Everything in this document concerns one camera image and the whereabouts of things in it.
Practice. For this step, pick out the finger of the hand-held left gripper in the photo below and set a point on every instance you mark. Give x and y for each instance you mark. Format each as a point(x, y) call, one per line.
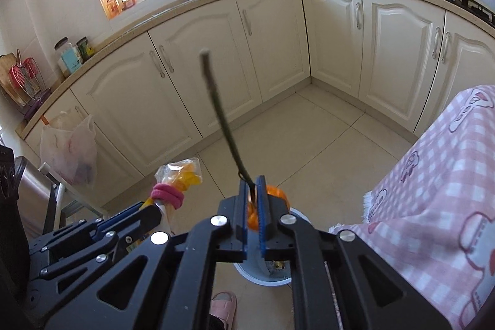
point(143, 220)
point(123, 212)

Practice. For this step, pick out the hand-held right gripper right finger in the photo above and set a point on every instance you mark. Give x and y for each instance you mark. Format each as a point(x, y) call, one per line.
point(262, 216)

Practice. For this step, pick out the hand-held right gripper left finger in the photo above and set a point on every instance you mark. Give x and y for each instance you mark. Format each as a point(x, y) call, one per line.
point(243, 216)

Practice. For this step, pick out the orange peel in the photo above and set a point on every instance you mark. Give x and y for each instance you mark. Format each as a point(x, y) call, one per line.
point(277, 194)

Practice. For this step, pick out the clear plastic bag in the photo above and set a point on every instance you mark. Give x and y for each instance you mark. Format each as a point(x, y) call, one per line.
point(181, 177)

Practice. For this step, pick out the pale blue waste bin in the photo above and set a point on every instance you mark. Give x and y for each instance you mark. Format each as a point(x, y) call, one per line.
point(267, 274)

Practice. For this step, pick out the dark green plant stem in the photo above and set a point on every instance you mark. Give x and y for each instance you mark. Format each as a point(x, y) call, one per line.
point(224, 125)

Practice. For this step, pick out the stainless steel canister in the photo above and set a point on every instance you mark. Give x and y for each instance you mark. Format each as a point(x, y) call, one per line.
point(33, 194)

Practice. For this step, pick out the metal step stool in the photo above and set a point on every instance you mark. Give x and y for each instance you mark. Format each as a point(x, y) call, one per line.
point(56, 206)

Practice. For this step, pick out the hanging translucent plastic bag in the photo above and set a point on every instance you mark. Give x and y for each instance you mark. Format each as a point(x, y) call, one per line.
point(69, 152)

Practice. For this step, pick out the pink slipper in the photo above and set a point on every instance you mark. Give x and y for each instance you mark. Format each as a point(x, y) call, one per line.
point(224, 308)

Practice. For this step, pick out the cream kitchen cabinets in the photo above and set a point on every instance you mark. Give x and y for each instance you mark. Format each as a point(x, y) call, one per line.
point(178, 90)

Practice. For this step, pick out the clear jar with blue label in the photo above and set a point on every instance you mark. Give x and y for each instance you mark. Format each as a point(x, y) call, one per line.
point(69, 61)

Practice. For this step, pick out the rack with red utensils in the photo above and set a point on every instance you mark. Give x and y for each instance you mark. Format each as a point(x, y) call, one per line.
point(25, 76)

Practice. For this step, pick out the wooden cutting board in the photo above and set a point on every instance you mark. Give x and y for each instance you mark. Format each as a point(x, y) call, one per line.
point(7, 71)

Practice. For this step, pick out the dark jar with yellow label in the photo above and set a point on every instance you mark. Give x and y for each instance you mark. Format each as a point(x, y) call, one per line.
point(85, 49)

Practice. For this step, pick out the pink checked tablecloth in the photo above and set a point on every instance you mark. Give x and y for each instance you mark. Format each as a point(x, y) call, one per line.
point(433, 179)

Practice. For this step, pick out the small orange box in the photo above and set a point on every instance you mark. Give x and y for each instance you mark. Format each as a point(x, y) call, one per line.
point(129, 3)

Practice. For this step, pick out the orange dish soap bottle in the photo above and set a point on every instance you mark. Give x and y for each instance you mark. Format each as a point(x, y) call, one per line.
point(110, 3)

